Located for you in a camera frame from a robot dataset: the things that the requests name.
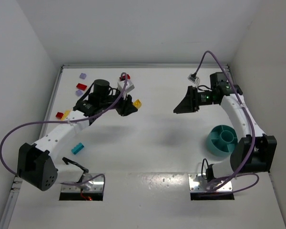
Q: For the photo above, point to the red lego brick left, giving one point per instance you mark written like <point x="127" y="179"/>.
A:
<point x="81" y="86"/>

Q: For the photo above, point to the lilac lego brick lower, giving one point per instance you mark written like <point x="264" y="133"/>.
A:
<point x="79" y="92"/>

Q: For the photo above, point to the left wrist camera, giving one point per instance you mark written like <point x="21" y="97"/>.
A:
<point x="125" y="88"/>

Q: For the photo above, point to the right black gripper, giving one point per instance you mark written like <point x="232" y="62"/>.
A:
<point x="193" y="98"/>

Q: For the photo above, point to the teal divided round container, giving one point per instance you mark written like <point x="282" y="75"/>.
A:
<point x="221" y="141"/>

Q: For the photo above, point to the small red lego brick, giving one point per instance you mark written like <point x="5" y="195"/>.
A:
<point x="59" y="115"/>

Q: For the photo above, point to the long yellow lego brick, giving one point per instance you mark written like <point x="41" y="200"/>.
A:
<point x="65" y="115"/>

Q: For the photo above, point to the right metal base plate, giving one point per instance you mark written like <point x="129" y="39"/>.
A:
<point x="199" y="185"/>

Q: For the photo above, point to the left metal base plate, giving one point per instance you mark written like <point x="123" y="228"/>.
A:
<point x="94" y="183"/>

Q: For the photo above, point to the teal lego brick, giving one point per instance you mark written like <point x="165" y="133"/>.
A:
<point x="77" y="148"/>

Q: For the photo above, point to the lilac lego brick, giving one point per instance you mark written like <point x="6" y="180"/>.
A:
<point x="83" y="76"/>
<point x="79" y="92"/>

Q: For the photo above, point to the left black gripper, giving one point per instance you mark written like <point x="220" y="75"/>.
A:
<point x="123" y="108"/>

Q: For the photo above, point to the metal base plate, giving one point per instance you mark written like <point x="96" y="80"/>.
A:
<point x="94" y="183"/>
<point x="199" y="185"/>

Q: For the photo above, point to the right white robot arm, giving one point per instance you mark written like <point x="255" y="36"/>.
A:
<point x="252" y="150"/>

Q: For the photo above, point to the red lego brick top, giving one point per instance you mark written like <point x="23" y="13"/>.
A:
<point x="124" y="76"/>

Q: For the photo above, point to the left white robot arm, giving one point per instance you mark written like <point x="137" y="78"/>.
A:
<point x="36" y="162"/>

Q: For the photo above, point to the lilac lego brick upper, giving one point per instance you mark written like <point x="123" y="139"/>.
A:
<point x="83" y="76"/>

